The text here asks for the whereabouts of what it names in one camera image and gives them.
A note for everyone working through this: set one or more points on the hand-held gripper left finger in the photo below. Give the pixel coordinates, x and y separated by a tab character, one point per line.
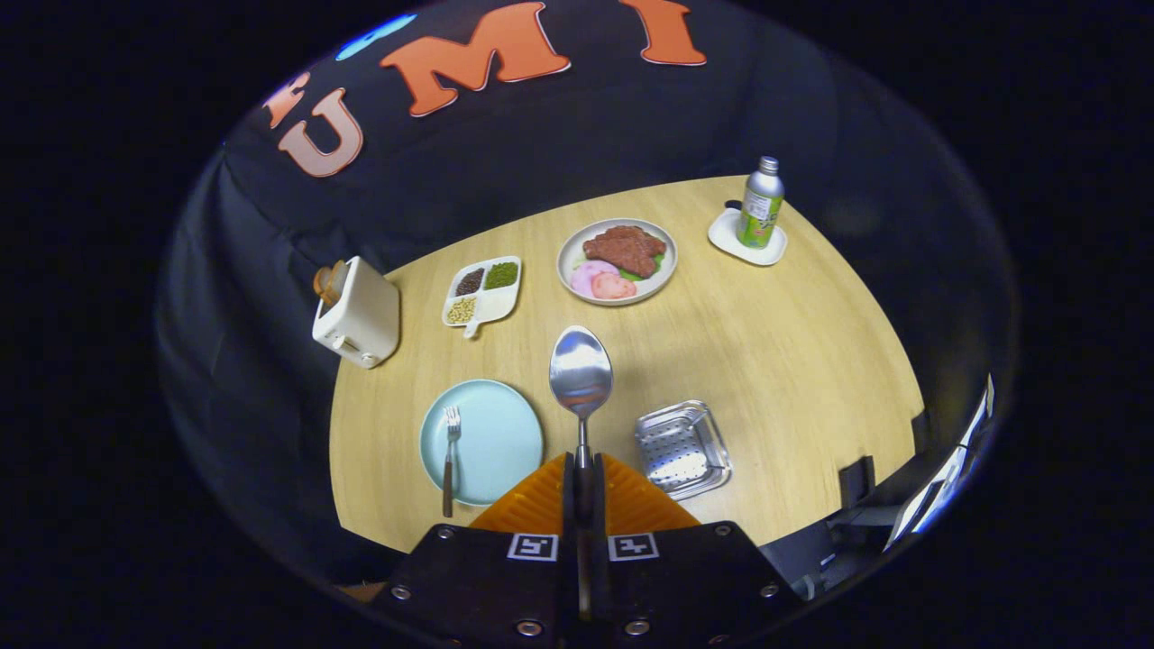
570	505

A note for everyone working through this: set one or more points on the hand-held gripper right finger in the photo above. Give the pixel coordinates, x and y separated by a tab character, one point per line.
598	505

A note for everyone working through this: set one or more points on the silver spoon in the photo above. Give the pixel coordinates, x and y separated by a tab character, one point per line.
581	370

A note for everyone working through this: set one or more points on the silver fork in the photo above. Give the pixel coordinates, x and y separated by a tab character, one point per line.
451	424

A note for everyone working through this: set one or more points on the light blue plate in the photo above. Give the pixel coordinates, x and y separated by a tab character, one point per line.
496	442

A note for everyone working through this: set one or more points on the perforated metal basket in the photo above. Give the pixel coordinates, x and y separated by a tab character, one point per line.
681	451

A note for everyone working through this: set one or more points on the white divided dish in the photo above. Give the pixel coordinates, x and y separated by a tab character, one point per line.
494	305

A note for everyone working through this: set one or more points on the pile of yellow soybeans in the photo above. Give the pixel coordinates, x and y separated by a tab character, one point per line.
462	310

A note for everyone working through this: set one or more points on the pink ham slices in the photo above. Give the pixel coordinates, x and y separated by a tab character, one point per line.
602	281

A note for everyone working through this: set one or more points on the pile of green beans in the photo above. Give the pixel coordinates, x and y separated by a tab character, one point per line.
501	275

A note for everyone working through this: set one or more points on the pile of dark beans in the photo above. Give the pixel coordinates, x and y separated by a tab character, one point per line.
469	282

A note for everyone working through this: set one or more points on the green lettuce leaf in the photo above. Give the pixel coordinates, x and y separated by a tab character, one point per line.
657	264

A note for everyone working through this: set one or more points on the brown meat steak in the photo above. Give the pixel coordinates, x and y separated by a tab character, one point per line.
627	250

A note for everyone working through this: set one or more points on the round white plate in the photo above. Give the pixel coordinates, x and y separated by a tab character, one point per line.
575	245

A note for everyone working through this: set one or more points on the white toaster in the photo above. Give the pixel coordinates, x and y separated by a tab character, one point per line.
361	315

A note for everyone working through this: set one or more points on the small white square coaster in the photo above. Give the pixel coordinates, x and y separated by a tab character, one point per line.
726	236

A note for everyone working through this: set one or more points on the toast bread slice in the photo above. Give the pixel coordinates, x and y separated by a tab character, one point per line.
329	281

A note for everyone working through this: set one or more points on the green drink bottle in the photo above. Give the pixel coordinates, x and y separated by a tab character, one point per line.
759	212

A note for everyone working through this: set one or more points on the black bracket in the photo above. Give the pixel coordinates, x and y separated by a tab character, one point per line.
856	482

